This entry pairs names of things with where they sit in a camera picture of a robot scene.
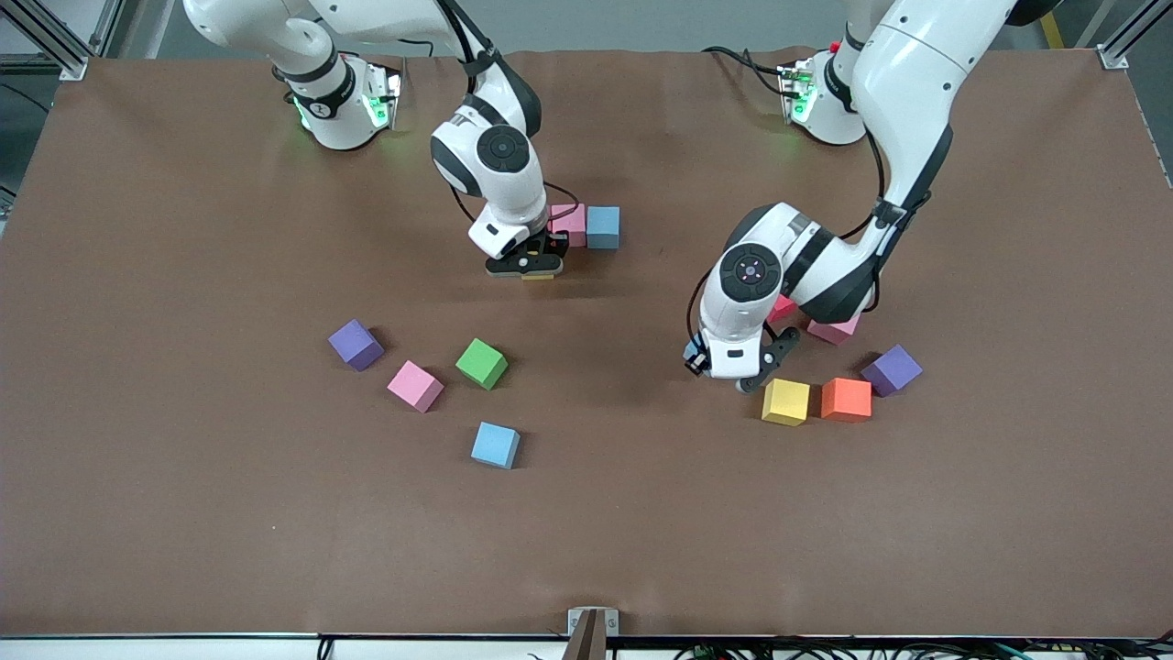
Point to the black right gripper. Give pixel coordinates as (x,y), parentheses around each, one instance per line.
(553,244)

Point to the base connector box green light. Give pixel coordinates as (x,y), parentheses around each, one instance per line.
(380,96)
(797,92)

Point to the orange foam cube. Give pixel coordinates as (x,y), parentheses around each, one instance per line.
(846,399)

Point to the purple foam cube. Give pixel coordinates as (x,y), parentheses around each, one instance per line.
(356,345)
(892,370)

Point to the metal mount bracket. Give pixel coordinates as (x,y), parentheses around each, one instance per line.
(575,620)

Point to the aluminium frame post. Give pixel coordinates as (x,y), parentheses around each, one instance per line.
(1132,32)
(46,32)

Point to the pink foam cube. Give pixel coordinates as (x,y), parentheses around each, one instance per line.
(832,330)
(415,386)
(575,220)

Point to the light blue foam cube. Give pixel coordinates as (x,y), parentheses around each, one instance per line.
(688,349)
(496,445)
(603,226)

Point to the green foam cube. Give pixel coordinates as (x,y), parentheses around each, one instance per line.
(481,363)

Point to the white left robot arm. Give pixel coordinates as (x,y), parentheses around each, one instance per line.
(916,73)

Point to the brown table mat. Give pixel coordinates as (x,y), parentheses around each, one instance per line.
(183,532)

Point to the red foam cube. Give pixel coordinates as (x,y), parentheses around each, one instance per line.
(782,307)

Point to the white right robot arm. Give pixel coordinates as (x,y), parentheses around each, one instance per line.
(509,197)

